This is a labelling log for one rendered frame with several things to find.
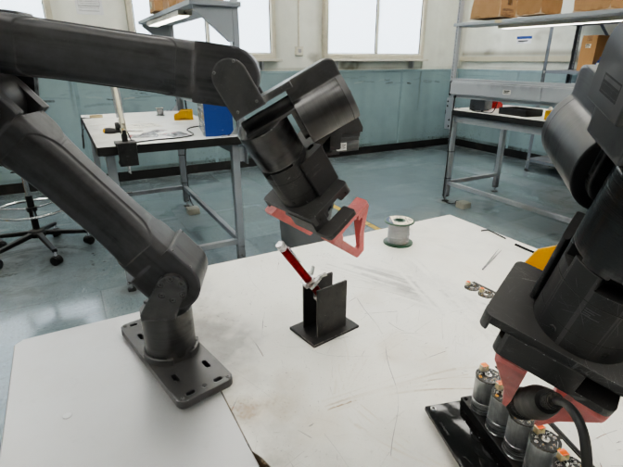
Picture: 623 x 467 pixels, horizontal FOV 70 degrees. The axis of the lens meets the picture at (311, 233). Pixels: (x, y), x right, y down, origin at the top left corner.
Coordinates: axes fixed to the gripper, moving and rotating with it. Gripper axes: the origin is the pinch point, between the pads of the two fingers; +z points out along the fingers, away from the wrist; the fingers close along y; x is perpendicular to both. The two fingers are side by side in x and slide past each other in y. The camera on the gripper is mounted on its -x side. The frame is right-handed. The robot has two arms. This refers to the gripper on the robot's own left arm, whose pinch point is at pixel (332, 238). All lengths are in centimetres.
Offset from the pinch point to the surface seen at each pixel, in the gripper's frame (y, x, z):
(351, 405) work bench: -14.0, 14.9, 6.3
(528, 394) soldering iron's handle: -33.2, 8.9, -10.6
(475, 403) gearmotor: -24.0, 6.7, 8.0
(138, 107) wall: 401, -76, 77
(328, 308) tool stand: -2.0, 6.9, 6.4
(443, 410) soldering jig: -21.5, 9.1, 8.8
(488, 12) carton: 147, -252, 106
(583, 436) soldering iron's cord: -37.9, 11.8, -18.5
